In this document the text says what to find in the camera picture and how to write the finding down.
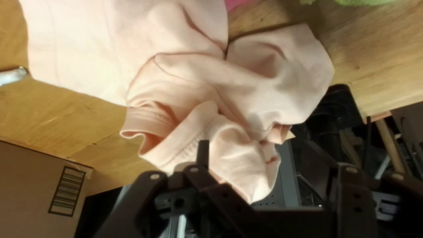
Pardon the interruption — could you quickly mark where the yellow-green cloth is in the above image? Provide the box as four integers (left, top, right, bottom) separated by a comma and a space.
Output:
298, 0, 395, 7

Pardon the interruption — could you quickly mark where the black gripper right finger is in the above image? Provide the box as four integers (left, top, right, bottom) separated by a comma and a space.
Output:
298, 142, 423, 238

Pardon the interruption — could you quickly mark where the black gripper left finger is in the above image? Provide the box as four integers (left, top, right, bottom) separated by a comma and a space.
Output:
94, 140, 279, 238

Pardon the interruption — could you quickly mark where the peach shirt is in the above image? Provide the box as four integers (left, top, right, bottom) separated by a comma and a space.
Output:
18, 0, 334, 202

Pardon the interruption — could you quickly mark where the cardboard box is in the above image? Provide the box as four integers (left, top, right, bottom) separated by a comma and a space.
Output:
0, 142, 92, 238

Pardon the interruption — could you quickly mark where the pink cloth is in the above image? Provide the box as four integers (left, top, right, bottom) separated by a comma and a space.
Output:
224, 0, 248, 12

